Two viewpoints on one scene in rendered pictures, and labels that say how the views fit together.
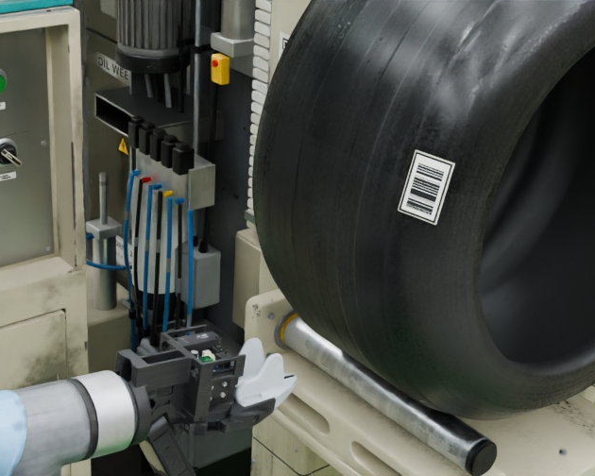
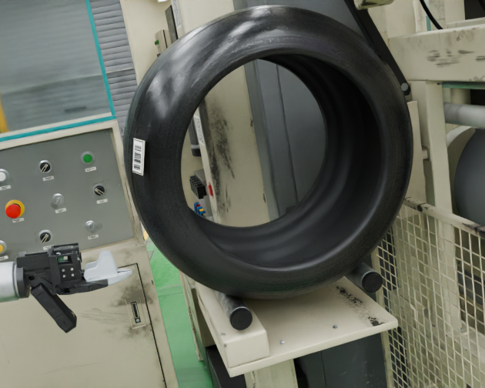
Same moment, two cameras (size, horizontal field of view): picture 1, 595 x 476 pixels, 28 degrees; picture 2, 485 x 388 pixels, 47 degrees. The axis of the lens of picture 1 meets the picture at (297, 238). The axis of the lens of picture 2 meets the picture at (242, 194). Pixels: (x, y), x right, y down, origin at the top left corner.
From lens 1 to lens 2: 0.80 m
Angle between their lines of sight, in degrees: 28
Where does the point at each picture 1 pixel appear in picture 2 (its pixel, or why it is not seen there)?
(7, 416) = not seen: outside the picture
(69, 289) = (137, 253)
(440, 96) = (142, 108)
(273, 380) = (107, 269)
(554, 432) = (340, 316)
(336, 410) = (206, 300)
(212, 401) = (67, 278)
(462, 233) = (166, 181)
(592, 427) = (366, 314)
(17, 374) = (116, 295)
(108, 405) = not seen: outside the picture
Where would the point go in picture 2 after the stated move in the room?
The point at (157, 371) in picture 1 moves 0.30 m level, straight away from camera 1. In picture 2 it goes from (28, 260) to (111, 209)
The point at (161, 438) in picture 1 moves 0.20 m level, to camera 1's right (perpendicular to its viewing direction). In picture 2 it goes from (41, 296) to (123, 300)
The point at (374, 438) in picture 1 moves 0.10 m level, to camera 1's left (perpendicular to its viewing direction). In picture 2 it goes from (212, 313) to (173, 310)
